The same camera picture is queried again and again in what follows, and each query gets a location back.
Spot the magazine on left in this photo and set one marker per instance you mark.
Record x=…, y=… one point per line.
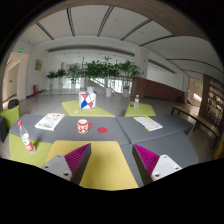
x=50, y=121

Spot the potted plant right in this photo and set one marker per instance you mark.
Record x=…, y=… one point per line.
x=128, y=71

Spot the wall notice board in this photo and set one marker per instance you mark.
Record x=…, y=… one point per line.
x=38, y=65

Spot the red and white mug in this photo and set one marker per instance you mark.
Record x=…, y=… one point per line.
x=83, y=126

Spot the red round coaster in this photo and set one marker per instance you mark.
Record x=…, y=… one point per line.
x=102, y=130

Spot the far clear water bottle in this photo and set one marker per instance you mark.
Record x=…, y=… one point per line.
x=136, y=102

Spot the white red blue cube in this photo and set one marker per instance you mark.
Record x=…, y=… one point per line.
x=87, y=100

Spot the black backpack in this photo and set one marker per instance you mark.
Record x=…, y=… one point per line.
x=13, y=103

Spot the red fire extinguisher box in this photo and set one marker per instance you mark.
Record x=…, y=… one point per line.
x=35, y=90

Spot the wooden bench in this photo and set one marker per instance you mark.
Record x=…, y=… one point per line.
x=199, y=120

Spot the green chair on left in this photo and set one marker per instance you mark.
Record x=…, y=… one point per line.
x=11, y=115

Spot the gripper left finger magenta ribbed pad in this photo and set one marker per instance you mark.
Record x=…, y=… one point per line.
x=71, y=166

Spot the wooden bookshelf right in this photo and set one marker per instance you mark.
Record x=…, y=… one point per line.
x=212, y=104

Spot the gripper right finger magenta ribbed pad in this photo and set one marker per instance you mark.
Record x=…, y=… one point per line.
x=151, y=166

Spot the large central potted plant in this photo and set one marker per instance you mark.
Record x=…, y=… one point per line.
x=101, y=69

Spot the yellow booklet on right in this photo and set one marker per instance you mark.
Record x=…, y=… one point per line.
x=148, y=123

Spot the potted plant far left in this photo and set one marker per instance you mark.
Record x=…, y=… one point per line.
x=59, y=74

